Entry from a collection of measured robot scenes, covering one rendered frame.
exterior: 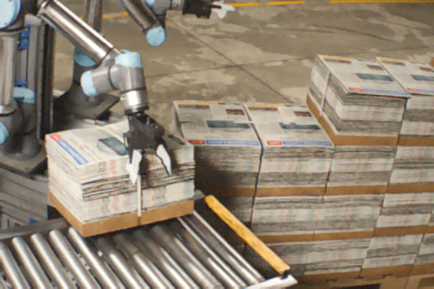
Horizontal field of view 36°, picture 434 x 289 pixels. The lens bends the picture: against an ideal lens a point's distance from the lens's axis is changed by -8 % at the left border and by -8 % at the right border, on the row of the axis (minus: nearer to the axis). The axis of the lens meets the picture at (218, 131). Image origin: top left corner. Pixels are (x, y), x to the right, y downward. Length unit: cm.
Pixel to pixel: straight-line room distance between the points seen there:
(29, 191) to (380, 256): 159
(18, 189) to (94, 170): 58
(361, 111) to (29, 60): 127
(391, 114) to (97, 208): 128
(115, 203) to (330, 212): 113
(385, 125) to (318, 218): 47
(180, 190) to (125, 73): 40
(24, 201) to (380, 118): 139
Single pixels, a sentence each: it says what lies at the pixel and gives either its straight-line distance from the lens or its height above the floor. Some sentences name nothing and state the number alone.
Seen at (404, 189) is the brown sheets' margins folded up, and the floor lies 63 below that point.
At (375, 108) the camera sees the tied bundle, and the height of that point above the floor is 99.
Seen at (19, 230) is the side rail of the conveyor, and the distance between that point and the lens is 211.
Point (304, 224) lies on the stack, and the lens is 291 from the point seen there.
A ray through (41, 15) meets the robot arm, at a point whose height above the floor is 135.
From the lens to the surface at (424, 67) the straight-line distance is 315.
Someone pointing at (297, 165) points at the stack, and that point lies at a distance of 274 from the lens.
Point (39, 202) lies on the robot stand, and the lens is 246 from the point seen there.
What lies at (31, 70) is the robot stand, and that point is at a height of 104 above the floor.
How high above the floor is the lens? 204
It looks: 27 degrees down
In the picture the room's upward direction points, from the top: 8 degrees clockwise
